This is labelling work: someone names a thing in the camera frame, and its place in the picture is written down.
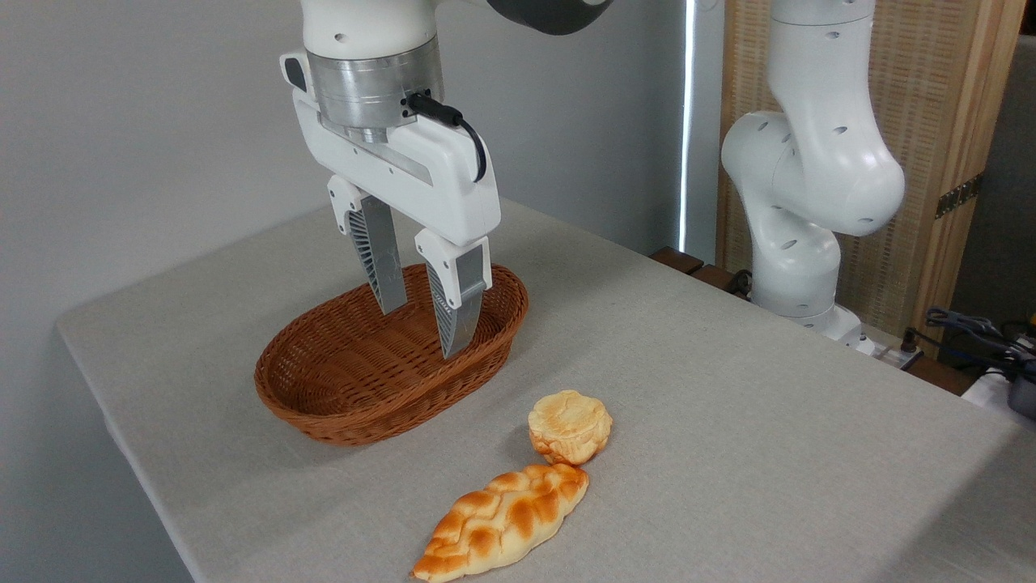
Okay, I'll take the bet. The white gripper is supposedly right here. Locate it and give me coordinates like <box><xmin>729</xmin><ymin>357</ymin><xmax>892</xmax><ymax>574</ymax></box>
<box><xmin>280</xmin><ymin>50</ymin><xmax>503</xmax><ymax>360</ymax></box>

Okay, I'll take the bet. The round flower-shaped bread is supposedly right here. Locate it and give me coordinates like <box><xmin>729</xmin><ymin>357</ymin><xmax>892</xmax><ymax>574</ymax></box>
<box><xmin>528</xmin><ymin>389</ymin><xmax>614</xmax><ymax>466</ymax></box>

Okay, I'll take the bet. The brown wicker basket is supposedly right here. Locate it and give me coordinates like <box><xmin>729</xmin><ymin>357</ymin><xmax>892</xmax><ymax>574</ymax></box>
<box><xmin>254</xmin><ymin>263</ymin><xmax>529</xmax><ymax>447</ymax></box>

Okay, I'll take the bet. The long braided bread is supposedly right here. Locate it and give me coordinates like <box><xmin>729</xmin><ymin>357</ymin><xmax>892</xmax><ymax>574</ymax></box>
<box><xmin>410</xmin><ymin>463</ymin><xmax>590</xmax><ymax>583</ymax></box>

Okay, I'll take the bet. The dark wooden bench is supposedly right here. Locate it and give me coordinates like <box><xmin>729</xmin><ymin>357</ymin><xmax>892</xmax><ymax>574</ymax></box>
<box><xmin>649</xmin><ymin>246</ymin><xmax>755</xmax><ymax>302</ymax></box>

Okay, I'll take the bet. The metal screen hinge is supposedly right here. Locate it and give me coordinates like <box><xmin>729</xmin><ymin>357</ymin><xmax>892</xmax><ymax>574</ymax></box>
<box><xmin>935</xmin><ymin>172</ymin><xmax>985</xmax><ymax>220</ymax></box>

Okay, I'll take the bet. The wooden rattan folding screen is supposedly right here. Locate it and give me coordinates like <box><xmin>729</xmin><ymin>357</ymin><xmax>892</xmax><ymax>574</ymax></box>
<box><xmin>716</xmin><ymin>0</ymin><xmax>1027</xmax><ymax>359</ymax></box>

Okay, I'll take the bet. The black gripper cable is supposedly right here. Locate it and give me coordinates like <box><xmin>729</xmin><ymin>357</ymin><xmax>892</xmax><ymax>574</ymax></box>
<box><xmin>406</xmin><ymin>91</ymin><xmax>489</xmax><ymax>184</ymax></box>

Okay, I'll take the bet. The dark cable bundle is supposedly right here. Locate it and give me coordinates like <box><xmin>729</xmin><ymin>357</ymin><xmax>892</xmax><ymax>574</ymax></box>
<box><xmin>901</xmin><ymin>306</ymin><xmax>1036</xmax><ymax>381</ymax></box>

